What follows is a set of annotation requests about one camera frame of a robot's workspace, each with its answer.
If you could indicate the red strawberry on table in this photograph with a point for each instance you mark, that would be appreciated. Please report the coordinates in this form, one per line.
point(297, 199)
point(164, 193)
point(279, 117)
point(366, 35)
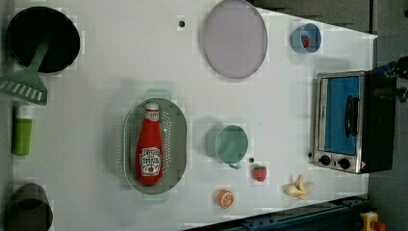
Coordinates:
point(260, 173)

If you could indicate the grey-green oval strainer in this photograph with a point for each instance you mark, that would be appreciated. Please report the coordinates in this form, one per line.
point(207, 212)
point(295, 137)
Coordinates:
point(174, 140)

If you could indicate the grey cup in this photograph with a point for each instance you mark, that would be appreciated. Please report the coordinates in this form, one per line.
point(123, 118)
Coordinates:
point(29, 210)

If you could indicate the blue bowl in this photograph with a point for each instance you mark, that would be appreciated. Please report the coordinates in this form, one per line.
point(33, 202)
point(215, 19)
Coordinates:
point(310, 30)

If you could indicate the silver black toaster oven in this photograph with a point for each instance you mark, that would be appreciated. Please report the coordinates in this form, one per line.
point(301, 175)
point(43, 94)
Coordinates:
point(354, 122)

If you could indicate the peeled banana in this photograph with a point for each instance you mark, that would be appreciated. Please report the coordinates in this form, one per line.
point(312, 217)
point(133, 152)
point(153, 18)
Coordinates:
point(300, 189)

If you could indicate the lilac round plate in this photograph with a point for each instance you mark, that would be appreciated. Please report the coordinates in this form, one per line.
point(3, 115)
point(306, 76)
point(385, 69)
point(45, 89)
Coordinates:
point(235, 39)

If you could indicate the green mug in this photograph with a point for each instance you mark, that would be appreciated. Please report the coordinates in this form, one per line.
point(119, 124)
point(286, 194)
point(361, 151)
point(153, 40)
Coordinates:
point(227, 143)

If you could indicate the strawberry in blue bowl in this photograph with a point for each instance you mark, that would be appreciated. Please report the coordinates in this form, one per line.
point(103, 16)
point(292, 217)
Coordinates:
point(305, 41)

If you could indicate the orange half slice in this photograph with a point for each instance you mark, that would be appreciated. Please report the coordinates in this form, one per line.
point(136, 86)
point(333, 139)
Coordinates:
point(225, 199)

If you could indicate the red ketchup bottle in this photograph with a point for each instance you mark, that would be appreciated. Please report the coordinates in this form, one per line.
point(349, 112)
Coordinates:
point(149, 154)

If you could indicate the green slotted spatula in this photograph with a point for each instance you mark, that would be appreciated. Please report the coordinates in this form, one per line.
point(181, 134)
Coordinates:
point(26, 84)

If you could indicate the green white bottle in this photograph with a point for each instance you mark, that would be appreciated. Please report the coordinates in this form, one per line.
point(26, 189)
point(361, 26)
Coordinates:
point(22, 130)

